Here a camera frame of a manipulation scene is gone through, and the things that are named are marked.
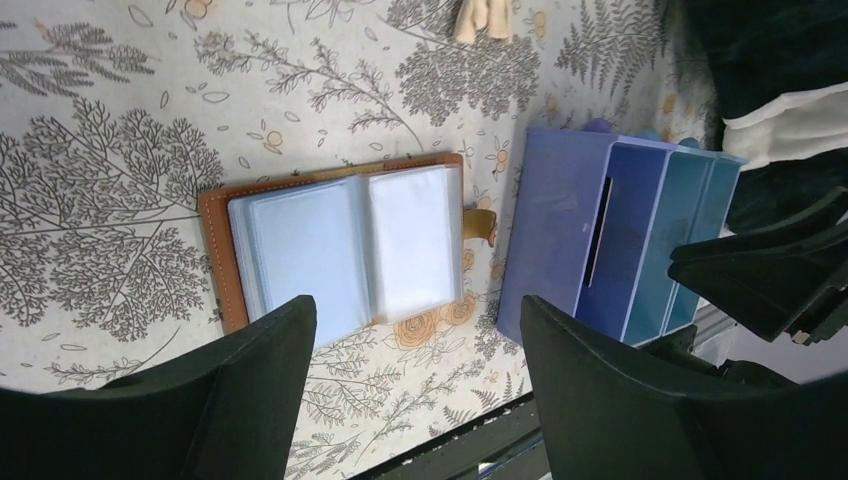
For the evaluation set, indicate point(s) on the black white checkered pillow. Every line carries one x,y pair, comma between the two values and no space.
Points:
780,74

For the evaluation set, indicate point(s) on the brown leather card holder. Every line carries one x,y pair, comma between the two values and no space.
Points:
377,243

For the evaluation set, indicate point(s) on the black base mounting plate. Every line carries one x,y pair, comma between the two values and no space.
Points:
506,443

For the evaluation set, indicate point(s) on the blue three-compartment organizer box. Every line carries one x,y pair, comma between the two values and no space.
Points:
596,220

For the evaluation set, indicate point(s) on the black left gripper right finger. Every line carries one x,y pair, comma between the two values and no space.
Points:
611,411

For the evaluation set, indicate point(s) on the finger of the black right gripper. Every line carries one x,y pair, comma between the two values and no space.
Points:
790,277

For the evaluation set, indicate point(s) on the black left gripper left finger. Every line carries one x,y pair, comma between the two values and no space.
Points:
226,410

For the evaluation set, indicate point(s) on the floral patterned table mat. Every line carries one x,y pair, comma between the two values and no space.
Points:
116,115

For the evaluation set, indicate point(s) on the blue shark print cloth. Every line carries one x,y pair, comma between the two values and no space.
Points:
492,16

